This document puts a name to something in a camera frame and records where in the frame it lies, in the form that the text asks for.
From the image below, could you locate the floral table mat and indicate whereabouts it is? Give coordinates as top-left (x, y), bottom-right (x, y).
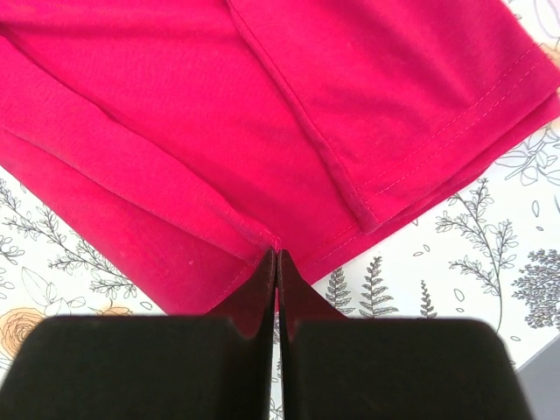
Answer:
top-left (1, 1), bottom-right (559, 375)

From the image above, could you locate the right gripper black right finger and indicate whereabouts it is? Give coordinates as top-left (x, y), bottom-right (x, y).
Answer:
top-left (277, 251), bottom-right (531, 419)

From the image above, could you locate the magenta t shirt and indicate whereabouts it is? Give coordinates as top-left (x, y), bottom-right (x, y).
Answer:
top-left (1, 1), bottom-right (559, 313)

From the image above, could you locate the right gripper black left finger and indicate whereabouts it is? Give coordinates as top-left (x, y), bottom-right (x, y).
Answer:
top-left (1, 251), bottom-right (277, 419)

